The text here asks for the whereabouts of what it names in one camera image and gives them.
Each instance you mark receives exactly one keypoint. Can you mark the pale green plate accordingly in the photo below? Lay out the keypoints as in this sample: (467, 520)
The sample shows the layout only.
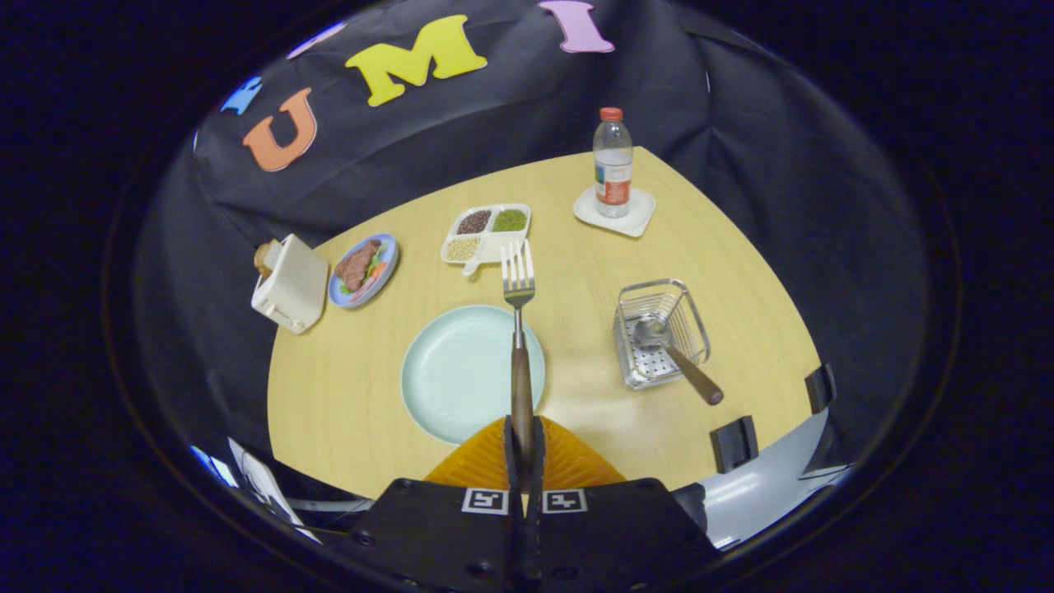
(461, 375)

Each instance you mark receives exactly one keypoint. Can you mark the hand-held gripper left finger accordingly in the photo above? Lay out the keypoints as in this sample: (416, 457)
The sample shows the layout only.
(510, 469)

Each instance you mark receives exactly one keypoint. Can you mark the clear drainer basket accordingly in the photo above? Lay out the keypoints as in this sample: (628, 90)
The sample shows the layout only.
(641, 372)

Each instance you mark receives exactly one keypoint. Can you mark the clear water bottle red cap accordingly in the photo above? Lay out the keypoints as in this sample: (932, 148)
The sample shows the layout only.
(613, 169)

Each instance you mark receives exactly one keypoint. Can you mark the black backdrop cloth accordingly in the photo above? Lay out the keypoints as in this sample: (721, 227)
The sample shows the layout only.
(494, 140)

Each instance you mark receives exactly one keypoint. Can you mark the white divided dish with beans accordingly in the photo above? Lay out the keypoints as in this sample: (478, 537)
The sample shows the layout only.
(492, 243)

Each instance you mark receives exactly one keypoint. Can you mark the white square coaster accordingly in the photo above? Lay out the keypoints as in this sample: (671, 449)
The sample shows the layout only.
(638, 212)

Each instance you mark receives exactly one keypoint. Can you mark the blue plate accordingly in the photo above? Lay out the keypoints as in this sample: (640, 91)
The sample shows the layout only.
(385, 272)

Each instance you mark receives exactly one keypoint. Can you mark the white toaster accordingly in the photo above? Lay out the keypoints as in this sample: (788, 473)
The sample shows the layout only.
(295, 284)

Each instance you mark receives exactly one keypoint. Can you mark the cooked steak with vegetables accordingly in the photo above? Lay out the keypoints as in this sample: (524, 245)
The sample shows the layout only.
(356, 265)

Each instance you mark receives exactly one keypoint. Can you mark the toasted bread slice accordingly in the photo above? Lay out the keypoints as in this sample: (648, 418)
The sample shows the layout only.
(265, 257)

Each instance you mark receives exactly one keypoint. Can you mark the white paper sheet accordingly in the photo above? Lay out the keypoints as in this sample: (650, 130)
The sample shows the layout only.
(263, 486)

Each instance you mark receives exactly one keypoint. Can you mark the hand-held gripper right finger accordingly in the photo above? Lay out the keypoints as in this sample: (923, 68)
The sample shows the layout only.
(540, 469)

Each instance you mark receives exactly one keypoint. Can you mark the black table clamp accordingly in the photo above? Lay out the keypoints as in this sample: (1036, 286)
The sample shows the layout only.
(734, 445)
(821, 389)

